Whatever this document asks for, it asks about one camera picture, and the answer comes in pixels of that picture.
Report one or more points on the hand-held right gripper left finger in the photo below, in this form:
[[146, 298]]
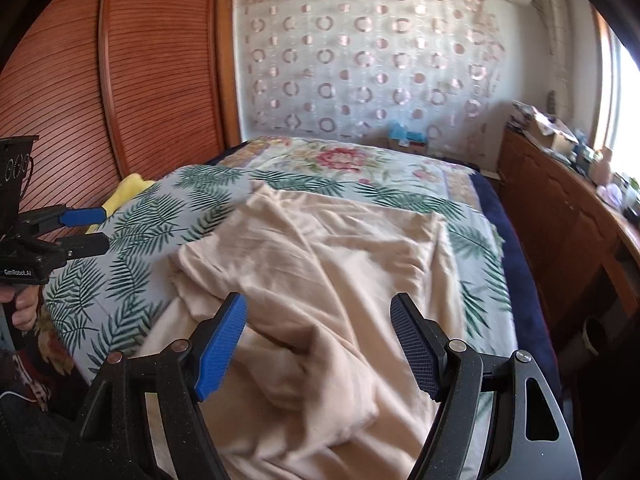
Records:
[[220, 345]]

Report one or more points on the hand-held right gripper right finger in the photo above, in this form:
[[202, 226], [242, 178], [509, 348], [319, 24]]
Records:
[[417, 350]]

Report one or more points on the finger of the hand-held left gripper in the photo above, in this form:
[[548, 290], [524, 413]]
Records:
[[85, 247], [80, 217]]

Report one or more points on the beige printed t-shirt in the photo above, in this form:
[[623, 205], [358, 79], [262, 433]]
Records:
[[320, 280]]

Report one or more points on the person's left hand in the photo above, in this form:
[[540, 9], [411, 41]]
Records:
[[25, 307]]

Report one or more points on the yellow plush toy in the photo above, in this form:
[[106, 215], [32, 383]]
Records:
[[127, 190]]

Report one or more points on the red patterned cloth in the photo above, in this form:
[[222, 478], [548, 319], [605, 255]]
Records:
[[40, 355]]

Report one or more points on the dark round bin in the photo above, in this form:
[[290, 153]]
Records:
[[595, 335]]

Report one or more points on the floral leaf-print bedspread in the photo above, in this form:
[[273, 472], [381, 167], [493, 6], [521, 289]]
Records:
[[350, 175]]

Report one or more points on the long wooden cabinet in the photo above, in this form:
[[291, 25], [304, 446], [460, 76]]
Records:
[[565, 220]]

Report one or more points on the blue cloth on small box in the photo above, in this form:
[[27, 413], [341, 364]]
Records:
[[407, 137]]

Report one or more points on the open cardboard box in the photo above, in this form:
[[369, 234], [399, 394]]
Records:
[[552, 135]]

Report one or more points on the pink bottle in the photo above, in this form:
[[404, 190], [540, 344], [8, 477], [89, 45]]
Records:
[[602, 167]]

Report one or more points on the circle-patterned sheer curtain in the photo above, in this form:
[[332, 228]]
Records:
[[365, 65]]

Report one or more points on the bright window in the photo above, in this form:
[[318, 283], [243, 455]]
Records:
[[625, 95]]

